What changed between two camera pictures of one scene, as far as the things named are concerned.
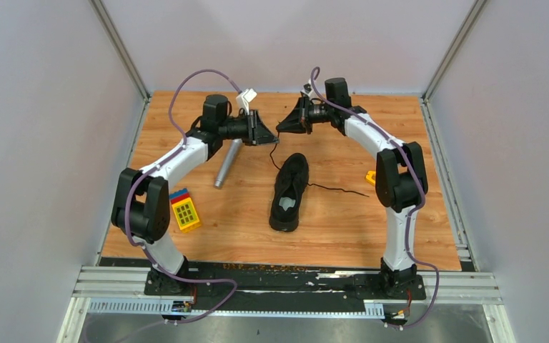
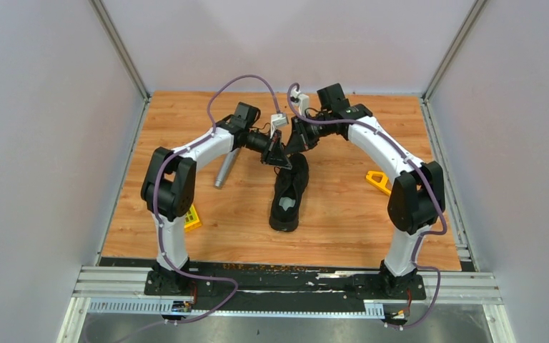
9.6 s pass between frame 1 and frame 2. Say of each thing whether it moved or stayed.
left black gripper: moved
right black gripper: moved
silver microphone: stayed
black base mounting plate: stayed
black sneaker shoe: stayed
